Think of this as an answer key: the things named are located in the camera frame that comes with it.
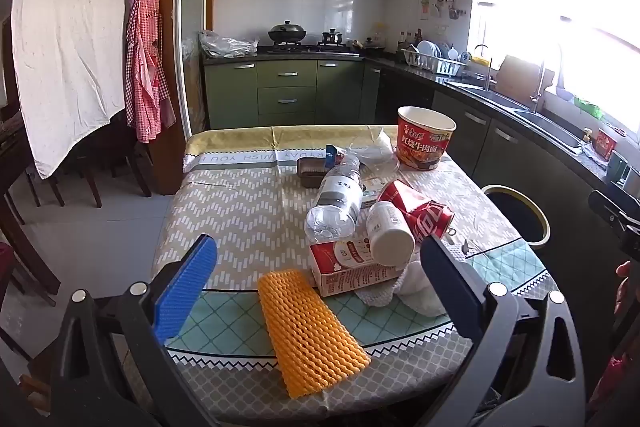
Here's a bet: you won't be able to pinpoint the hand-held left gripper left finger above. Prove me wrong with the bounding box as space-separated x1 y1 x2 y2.
50 233 221 427

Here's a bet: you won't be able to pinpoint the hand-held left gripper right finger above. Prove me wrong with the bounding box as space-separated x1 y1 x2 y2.
419 234 588 427

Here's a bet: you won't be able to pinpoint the black trash bin yellow rim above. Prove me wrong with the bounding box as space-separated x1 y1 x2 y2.
481 185 553 288

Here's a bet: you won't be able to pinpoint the crushed red soda can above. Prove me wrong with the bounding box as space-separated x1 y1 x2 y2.
377 180 456 244

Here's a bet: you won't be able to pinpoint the white pill bottle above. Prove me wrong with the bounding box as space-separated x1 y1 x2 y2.
366 201 416 267

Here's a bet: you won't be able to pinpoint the red and white milk carton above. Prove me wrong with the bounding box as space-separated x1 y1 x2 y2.
307 237 408 298

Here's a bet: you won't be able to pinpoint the orange foam fruit net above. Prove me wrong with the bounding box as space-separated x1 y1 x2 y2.
257 269 372 399

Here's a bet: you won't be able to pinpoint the clear plastic water bottle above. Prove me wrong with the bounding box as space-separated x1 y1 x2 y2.
305 155 364 244

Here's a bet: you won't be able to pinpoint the red instant noodle cup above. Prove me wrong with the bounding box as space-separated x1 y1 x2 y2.
396 106 458 171

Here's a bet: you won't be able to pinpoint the white knitted cloth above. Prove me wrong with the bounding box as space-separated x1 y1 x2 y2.
355 259 453 319

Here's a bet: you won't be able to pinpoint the red food package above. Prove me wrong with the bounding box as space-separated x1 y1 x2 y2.
592 129 618 162

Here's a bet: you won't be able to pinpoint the patterned tablecloth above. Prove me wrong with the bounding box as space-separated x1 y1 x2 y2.
152 125 561 423

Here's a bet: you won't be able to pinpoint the steel kitchen sink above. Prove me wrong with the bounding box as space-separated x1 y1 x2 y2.
450 79 583 148

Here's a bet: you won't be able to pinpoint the person's pink clothing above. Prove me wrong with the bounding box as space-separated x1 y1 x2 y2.
590 277 640 413

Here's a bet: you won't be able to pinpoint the steel faucet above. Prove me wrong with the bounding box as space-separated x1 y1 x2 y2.
529 62 548 114

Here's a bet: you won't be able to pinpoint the dark wooden chair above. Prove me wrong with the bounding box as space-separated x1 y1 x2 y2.
75 107 153 208

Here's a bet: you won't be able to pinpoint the clear plastic bag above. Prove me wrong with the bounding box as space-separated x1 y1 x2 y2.
345 127 401 178

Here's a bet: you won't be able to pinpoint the small brown tray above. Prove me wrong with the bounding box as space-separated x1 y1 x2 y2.
296 157 331 188

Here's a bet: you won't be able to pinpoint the small blue packet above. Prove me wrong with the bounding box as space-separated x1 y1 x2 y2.
325 145 348 170

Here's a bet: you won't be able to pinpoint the dark red cloth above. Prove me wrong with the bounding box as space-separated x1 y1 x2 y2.
0 242 16 303

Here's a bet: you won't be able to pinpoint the green base cabinets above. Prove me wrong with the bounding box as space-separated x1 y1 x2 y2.
202 59 381 130

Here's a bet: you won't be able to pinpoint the dish rack with dishes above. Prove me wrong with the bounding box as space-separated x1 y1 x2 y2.
401 41 468 76

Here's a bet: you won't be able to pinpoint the red checked apron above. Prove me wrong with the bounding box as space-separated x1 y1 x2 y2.
124 0 177 144

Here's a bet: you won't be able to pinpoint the crumpled plastic bag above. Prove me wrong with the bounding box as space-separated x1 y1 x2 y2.
199 30 259 58

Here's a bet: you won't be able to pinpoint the gas stove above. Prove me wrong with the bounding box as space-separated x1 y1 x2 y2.
267 43 361 56

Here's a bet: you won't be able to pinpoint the white hanging sheet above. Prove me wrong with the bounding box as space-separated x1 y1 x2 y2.
11 0 143 180

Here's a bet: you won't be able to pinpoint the black wok with lid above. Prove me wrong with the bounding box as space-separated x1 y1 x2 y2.
268 21 308 45

